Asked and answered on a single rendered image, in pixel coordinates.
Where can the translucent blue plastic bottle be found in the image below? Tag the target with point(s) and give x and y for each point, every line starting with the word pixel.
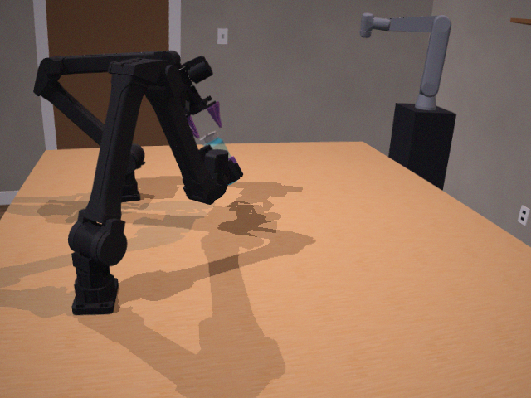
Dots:
pixel 219 144

